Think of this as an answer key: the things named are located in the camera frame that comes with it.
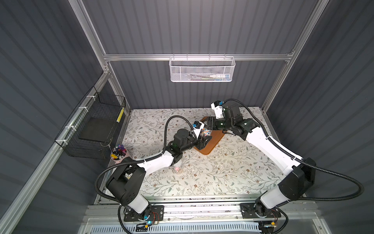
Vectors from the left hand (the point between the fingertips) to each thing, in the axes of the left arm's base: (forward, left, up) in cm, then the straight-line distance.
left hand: (211, 137), depth 78 cm
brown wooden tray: (+15, -8, -21) cm, 27 cm away
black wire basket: (-3, +60, +8) cm, 61 cm away
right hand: (+6, +2, +6) cm, 9 cm away
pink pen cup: (-5, +52, -8) cm, 52 cm away
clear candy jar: (-11, +18, -15) cm, 26 cm away
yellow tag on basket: (+13, +52, +4) cm, 53 cm away
